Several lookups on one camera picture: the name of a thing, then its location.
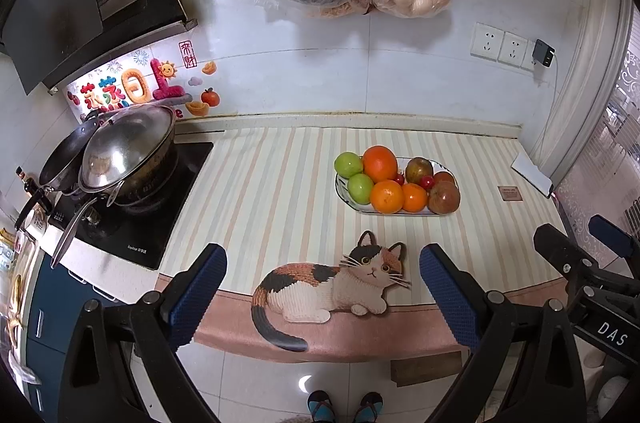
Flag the patterned glass door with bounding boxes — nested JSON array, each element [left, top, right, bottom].
[[555, 48, 640, 254]]

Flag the large orange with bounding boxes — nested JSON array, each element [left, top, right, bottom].
[[362, 145, 399, 183]]

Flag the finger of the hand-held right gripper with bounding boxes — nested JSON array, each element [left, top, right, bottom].
[[533, 224, 640, 300], [588, 214, 640, 260]]

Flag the white charging cable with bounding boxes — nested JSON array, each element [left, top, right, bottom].
[[537, 63, 562, 199]]

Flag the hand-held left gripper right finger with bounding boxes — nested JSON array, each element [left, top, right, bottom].
[[418, 243, 588, 423]]

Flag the colourful wall stickers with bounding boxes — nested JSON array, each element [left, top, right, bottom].
[[67, 40, 222, 124]]

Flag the blue black sandal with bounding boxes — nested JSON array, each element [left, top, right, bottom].
[[307, 391, 336, 423], [353, 392, 384, 423]]

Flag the black frying pan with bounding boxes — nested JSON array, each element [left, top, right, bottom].
[[15, 116, 101, 229]]

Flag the brown wooden board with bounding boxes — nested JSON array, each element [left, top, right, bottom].
[[390, 350, 463, 387]]

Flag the black charger plug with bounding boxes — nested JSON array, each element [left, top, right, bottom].
[[531, 39, 557, 68]]

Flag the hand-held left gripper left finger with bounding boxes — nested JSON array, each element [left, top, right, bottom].
[[55, 243, 229, 423]]

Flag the striped cat print mat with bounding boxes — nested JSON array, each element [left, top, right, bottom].
[[154, 126, 571, 364]]

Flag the black cooktop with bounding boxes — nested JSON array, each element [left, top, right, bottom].
[[47, 140, 215, 271]]

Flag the white cup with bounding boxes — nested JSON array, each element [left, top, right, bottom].
[[22, 208, 51, 239]]

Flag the blue kitchen cabinet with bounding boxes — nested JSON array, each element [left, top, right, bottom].
[[15, 248, 136, 423]]

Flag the white door frame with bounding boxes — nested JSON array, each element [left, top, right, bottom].
[[530, 0, 636, 184]]

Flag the yellow packaging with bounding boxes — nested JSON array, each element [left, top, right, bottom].
[[0, 228, 31, 354]]

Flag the dark sauce bottle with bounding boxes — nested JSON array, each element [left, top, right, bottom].
[[15, 166, 38, 196]]

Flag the steel wok lid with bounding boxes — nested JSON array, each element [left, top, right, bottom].
[[77, 103, 177, 194]]

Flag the small orange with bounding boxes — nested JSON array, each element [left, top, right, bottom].
[[401, 183, 429, 212]]

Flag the red yellow apple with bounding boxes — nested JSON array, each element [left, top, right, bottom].
[[427, 181, 461, 215]]

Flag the steel wok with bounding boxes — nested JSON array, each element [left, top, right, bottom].
[[50, 113, 181, 269]]

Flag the white patterned oval plate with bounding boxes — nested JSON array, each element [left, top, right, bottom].
[[334, 156, 461, 217]]

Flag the red green apple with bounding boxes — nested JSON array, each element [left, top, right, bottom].
[[404, 157, 434, 185]]

